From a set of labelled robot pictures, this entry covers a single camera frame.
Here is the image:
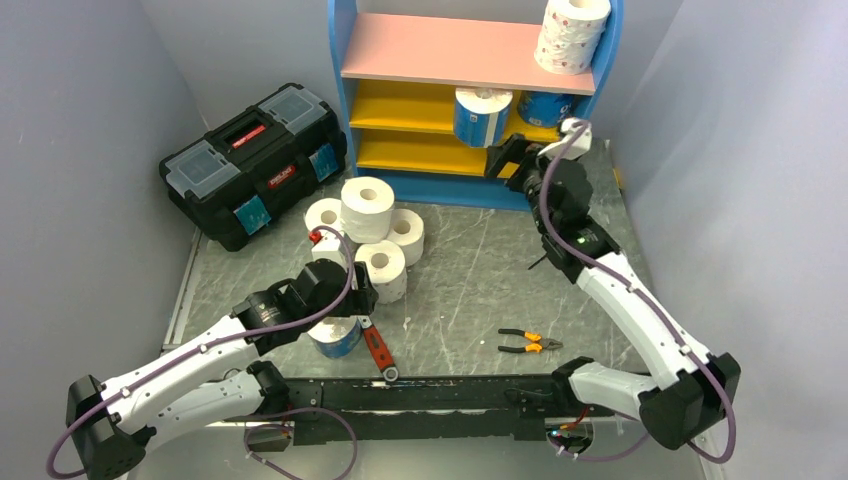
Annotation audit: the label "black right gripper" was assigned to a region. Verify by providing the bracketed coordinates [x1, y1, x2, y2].
[484, 133, 559, 236]

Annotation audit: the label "blue roll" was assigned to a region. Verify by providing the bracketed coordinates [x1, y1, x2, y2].
[453, 87, 513, 148]
[307, 317, 362, 359]
[517, 91, 574, 128]

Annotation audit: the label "pink patterned paper towel roll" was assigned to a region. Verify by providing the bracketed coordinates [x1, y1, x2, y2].
[534, 0, 612, 75]

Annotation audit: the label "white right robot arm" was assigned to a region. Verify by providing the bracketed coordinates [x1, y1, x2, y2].
[484, 134, 741, 463]

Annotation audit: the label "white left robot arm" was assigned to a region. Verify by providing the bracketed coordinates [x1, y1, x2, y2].
[63, 259, 378, 479]

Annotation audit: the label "blue shelf with coloured boards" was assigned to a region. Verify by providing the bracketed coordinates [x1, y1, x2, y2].
[327, 1, 624, 210]

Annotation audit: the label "white roll front of pile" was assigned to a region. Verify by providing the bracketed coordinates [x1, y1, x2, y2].
[355, 240, 407, 304]

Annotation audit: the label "white roll of pile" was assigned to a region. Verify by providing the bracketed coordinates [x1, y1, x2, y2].
[386, 208, 425, 267]
[355, 240, 407, 304]
[340, 176, 395, 244]
[304, 198, 344, 234]

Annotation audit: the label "red adjustable wrench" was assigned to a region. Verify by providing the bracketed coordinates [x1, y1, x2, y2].
[358, 316, 399, 382]

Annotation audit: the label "white roll right of pile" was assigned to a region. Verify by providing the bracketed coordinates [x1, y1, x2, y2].
[386, 208, 425, 267]

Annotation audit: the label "white roll left of pile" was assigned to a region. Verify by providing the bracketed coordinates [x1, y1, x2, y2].
[304, 198, 344, 234]

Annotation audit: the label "white roll top of pile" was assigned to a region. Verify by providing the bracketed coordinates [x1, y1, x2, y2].
[340, 176, 395, 244]

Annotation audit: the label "black plastic toolbox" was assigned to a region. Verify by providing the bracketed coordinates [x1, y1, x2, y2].
[159, 83, 347, 252]

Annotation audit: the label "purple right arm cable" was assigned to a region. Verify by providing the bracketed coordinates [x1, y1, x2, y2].
[537, 119, 738, 465]

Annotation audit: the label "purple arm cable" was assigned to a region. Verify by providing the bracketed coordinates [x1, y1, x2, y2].
[537, 119, 738, 465]
[46, 225, 362, 480]

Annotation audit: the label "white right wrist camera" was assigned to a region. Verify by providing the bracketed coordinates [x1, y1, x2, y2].
[538, 117, 593, 160]

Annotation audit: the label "orange handled screwdriver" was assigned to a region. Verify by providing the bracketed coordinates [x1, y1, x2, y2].
[527, 253, 548, 270]

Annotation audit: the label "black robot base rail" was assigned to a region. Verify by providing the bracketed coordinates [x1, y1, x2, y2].
[248, 374, 612, 446]

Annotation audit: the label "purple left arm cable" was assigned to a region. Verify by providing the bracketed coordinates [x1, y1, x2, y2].
[46, 225, 362, 480]

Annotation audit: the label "orange handled pliers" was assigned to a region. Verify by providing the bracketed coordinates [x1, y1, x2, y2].
[498, 328, 563, 354]

